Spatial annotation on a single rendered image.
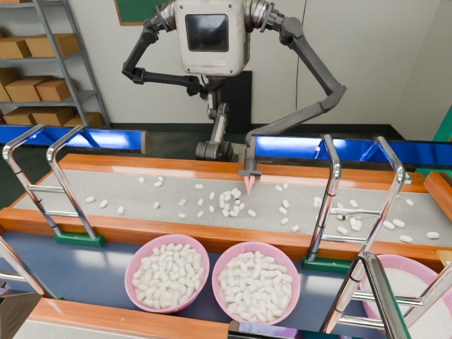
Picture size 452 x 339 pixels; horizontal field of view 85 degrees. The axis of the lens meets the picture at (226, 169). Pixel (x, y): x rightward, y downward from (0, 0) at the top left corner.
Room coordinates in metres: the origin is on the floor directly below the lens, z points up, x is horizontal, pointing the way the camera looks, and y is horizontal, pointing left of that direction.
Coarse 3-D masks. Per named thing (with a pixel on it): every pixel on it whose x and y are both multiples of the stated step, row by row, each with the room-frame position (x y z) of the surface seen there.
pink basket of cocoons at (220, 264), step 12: (228, 252) 0.50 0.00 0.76; (240, 252) 0.51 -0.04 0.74; (252, 252) 0.52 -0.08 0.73; (276, 252) 0.50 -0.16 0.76; (216, 264) 0.45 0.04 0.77; (288, 264) 0.45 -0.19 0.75; (216, 276) 0.42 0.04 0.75; (216, 288) 0.39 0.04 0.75; (228, 312) 0.31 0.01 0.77; (288, 312) 0.30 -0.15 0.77; (264, 324) 0.27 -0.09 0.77
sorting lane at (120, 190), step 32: (96, 192) 0.86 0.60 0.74; (128, 192) 0.85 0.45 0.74; (160, 192) 0.84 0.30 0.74; (192, 192) 0.84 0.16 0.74; (256, 192) 0.82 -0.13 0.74; (288, 192) 0.81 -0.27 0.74; (320, 192) 0.80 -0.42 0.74; (352, 192) 0.79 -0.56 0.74; (384, 192) 0.79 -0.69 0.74; (224, 224) 0.64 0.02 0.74; (256, 224) 0.64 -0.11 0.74; (288, 224) 0.63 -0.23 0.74; (416, 224) 0.61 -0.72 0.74; (448, 224) 0.60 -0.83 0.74
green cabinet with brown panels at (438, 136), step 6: (450, 108) 0.92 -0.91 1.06; (450, 114) 0.90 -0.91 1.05; (444, 120) 0.91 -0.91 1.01; (450, 120) 0.88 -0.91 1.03; (444, 126) 0.90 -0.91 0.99; (450, 126) 0.87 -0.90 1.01; (438, 132) 0.91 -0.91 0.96; (444, 132) 0.88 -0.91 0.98; (450, 132) 0.85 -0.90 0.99; (438, 138) 0.90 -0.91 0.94; (444, 138) 0.87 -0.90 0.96; (450, 138) 0.85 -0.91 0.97; (450, 174) 0.74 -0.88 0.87
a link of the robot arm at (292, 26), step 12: (288, 24) 1.26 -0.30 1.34; (300, 24) 1.26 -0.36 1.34; (288, 36) 1.26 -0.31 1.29; (300, 36) 1.23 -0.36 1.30; (300, 48) 1.22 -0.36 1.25; (312, 48) 1.22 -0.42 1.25; (312, 60) 1.18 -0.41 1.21; (312, 72) 1.18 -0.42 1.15; (324, 72) 1.15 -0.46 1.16; (324, 84) 1.12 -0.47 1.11; (336, 84) 1.10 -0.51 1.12; (336, 96) 1.06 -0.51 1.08
